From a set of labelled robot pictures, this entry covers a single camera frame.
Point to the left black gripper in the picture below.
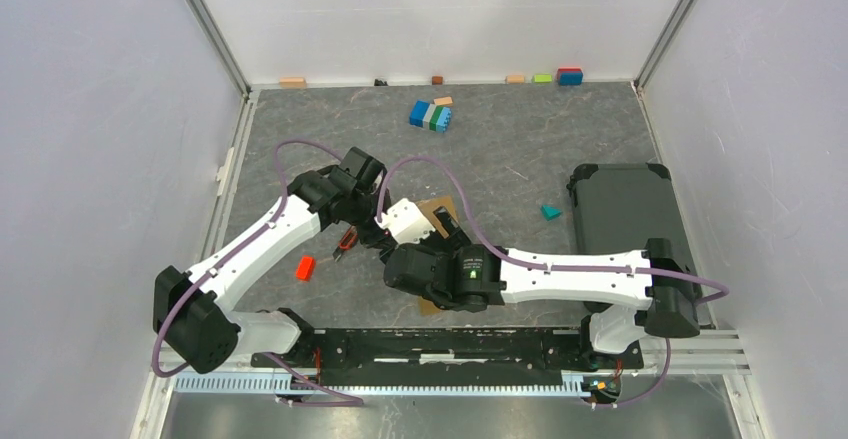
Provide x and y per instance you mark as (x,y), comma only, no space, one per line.
(375,237)

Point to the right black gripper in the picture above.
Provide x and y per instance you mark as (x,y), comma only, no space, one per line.
(456,241)

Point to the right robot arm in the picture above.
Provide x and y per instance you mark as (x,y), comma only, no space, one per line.
(476,277)

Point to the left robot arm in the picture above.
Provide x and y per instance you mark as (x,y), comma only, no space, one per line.
(195,318)

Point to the small red block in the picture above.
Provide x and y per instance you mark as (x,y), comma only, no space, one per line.
(305,268)

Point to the teal triangular block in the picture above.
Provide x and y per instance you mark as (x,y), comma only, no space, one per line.
(550,212)

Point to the blue green block stack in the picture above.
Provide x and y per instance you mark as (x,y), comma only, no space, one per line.
(430,116)

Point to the tan wooden block on stack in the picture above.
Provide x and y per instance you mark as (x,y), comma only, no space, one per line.
(446,101)

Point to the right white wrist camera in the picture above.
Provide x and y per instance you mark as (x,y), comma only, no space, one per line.
(405,223)

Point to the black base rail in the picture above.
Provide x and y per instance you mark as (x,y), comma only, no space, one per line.
(489,356)

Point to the tan block at wall left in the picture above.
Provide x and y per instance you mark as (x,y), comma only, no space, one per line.
(292,82)

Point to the green block at wall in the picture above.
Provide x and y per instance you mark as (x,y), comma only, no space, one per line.
(542,78)

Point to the white toothed cable duct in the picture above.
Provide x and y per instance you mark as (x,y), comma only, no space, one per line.
(283,384)

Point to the red blue block at wall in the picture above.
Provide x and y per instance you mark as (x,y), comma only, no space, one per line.
(570,76)

